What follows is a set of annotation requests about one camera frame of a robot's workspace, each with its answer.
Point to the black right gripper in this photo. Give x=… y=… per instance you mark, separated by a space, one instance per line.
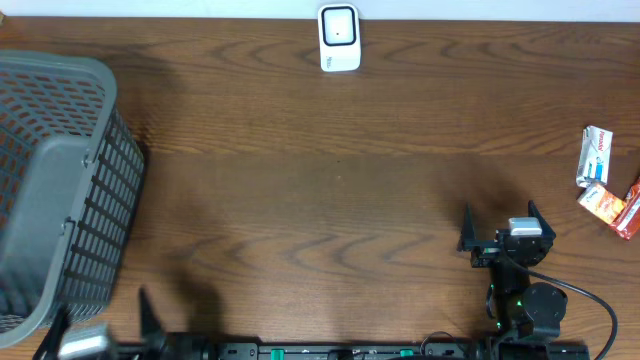
x=486 y=253

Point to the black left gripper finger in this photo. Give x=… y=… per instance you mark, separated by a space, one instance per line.
x=152 y=333
x=49 y=347

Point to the orange small box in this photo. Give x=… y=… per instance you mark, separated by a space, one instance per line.
x=601 y=203

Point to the white blue toothpaste box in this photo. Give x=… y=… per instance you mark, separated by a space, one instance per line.
x=594 y=158

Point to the orange Top chocolate bar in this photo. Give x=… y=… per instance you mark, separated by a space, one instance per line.
x=626 y=225

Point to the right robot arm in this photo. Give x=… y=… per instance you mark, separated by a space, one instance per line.
x=528 y=314

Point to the white barcode scanner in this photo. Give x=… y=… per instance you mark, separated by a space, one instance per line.
x=339 y=37

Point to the grey plastic basket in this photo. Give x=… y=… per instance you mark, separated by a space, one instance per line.
x=71 y=178

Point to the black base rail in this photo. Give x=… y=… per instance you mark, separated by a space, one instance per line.
x=437 y=346

